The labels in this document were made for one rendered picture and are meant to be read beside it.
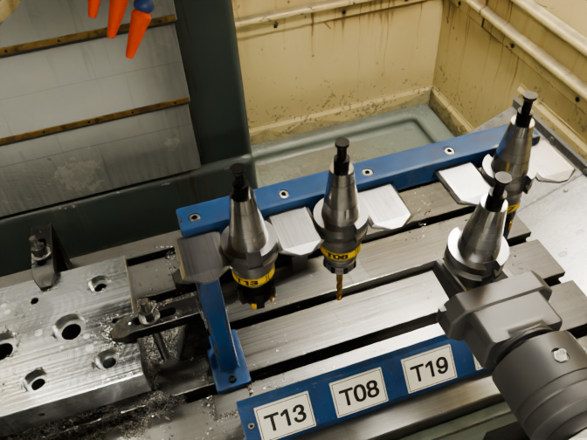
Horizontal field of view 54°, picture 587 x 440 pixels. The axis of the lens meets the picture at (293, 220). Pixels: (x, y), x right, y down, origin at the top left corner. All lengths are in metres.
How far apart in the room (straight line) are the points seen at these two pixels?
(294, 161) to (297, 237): 1.09
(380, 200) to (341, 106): 1.10
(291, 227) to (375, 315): 0.35
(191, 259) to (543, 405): 0.37
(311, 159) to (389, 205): 1.06
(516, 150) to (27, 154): 0.86
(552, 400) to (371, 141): 1.33
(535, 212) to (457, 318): 0.75
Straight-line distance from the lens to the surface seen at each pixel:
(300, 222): 0.66
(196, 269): 0.63
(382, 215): 0.67
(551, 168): 0.78
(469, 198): 0.71
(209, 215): 0.67
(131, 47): 0.53
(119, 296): 0.93
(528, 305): 0.63
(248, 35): 1.56
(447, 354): 0.89
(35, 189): 1.24
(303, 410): 0.84
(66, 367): 0.89
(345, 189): 0.61
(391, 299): 0.99
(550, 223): 1.31
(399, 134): 1.83
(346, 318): 0.96
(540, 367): 0.57
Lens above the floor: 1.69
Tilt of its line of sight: 46 degrees down
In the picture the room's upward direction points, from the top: 4 degrees counter-clockwise
